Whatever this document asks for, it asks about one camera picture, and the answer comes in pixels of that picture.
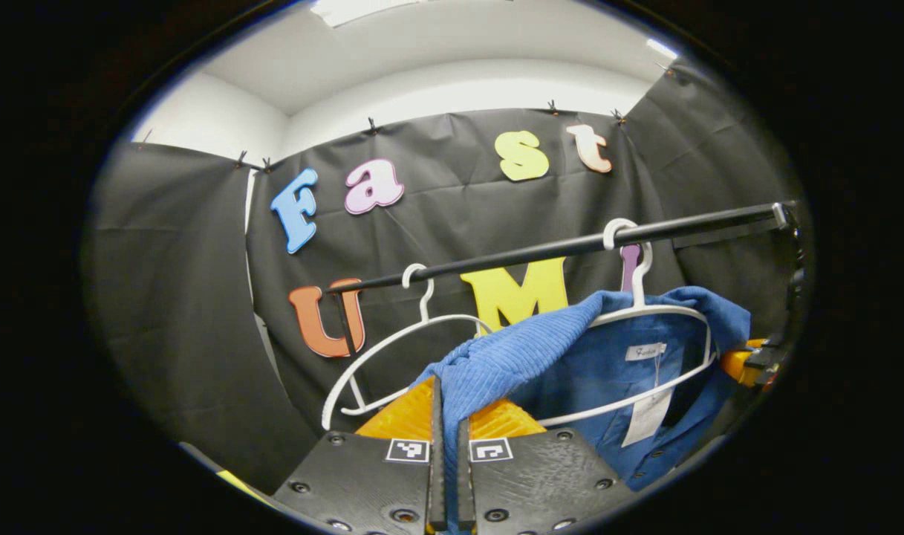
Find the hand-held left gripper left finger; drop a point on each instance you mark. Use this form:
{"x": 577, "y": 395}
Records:
{"x": 362, "y": 483}

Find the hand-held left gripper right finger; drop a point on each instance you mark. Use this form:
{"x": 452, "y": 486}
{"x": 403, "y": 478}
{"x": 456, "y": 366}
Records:
{"x": 541, "y": 483}

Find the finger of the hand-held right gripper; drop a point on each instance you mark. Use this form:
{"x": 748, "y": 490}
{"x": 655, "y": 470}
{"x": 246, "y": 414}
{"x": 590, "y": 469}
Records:
{"x": 741, "y": 364}

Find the white plastic hanger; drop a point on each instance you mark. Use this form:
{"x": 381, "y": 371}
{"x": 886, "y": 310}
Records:
{"x": 639, "y": 286}
{"x": 424, "y": 305}

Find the black clothes rack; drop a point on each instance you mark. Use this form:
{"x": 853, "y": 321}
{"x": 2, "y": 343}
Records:
{"x": 541, "y": 249}

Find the black backdrop cloth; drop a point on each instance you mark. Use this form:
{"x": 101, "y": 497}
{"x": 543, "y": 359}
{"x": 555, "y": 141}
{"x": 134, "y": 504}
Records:
{"x": 184, "y": 297}

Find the small ceiling light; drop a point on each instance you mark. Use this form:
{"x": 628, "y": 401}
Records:
{"x": 661, "y": 48}

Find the row of black cloth clips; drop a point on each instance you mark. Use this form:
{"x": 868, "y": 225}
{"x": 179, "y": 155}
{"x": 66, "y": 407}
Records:
{"x": 372, "y": 126}

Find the large ceiling light panel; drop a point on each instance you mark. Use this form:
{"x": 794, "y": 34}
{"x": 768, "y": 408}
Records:
{"x": 355, "y": 9}

